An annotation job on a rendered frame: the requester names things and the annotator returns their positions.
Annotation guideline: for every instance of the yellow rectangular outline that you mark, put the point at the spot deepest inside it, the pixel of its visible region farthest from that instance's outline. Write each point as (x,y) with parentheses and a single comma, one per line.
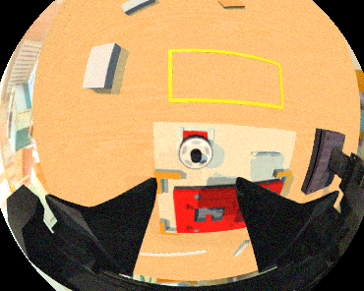
(218,100)

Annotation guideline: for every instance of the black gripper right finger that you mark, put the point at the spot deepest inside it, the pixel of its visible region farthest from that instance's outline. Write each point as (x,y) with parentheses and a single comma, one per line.
(274,222)

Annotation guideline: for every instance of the black and white wheel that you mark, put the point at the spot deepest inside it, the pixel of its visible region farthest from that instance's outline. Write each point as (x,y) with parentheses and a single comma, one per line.
(199,142)

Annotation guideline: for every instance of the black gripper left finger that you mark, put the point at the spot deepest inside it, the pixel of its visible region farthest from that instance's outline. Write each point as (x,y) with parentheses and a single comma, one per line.
(117,226)

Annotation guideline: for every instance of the white rectangular block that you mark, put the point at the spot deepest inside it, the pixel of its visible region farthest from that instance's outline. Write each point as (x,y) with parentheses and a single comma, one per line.
(101,66)

